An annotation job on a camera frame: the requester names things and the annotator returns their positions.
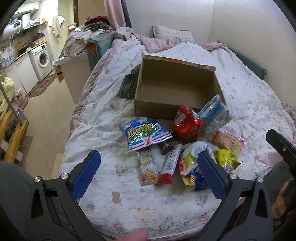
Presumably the dark blue snack bag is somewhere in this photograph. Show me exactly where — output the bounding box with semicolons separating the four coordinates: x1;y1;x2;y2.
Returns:
182;171;209;191

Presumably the white red yellow snack bag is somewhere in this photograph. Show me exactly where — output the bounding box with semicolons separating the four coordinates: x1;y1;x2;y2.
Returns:
178;141;215;176

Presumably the orange brown snack packet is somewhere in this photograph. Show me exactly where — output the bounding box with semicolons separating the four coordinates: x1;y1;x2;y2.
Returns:
209;131;245;157

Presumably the white red wafer bar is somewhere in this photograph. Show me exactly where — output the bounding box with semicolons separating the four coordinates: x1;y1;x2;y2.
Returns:
158;144;182;184

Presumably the light blue snack bag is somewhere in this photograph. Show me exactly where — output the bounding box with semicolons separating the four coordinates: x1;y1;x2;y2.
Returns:
198;94;235;138

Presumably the pink cartoon candy packet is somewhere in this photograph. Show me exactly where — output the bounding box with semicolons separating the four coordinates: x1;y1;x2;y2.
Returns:
137;150;159;186

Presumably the blue white gummy bag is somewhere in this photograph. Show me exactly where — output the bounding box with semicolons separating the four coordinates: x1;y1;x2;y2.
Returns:
120;116;173;152

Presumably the brown cardboard box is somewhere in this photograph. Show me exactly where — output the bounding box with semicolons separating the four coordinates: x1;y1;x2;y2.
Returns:
134;54;223;120

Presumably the person's right hand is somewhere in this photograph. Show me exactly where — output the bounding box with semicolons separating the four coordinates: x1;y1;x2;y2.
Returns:
271;180;290;219

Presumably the person's left hand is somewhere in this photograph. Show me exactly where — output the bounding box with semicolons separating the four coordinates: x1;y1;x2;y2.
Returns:
115;228;149;241

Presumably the white patterned bed quilt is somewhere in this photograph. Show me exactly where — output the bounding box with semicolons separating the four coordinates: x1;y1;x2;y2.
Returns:
60;34;295;240

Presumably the wooden yellow rack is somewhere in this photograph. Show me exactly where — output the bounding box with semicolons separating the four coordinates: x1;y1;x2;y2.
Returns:
1;110;29;163

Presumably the brown floor mat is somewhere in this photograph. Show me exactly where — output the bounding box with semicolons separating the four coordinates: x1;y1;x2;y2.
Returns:
27;74;57;98

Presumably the dark striped garment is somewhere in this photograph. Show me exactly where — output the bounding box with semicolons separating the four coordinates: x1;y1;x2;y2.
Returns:
119;65;140;99

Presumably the white storage bin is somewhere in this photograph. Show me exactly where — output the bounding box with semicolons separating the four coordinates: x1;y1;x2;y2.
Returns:
52;51;91;104

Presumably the yellow bedding bundle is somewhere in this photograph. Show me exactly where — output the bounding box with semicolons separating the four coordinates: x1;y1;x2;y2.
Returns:
0;76;16;121

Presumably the white kitchen cabinet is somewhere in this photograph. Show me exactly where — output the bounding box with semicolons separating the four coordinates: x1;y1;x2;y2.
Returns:
5;53;38;96

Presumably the white washing machine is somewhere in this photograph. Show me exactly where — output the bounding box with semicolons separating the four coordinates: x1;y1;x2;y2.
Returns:
29;43;52;82

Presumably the teal orange folded blanket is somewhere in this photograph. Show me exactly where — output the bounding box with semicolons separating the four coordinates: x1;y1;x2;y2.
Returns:
86;33;113;72

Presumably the pink blanket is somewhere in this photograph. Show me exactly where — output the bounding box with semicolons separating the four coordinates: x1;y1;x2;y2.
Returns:
115;27;225;54

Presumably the clothes pile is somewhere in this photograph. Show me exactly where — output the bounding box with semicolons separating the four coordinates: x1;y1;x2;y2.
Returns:
60;16;113;58

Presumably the beige pillow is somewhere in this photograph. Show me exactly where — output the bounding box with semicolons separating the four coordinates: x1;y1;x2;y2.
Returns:
152;25;195;43

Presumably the white water heater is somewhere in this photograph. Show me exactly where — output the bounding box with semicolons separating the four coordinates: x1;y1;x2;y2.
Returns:
1;20;22;39

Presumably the pink curtain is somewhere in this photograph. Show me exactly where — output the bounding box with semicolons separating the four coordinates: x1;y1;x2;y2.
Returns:
104;0;126;30

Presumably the teal cushion by wall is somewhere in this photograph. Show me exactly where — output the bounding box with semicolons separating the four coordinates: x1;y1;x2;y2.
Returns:
216;41;267;80

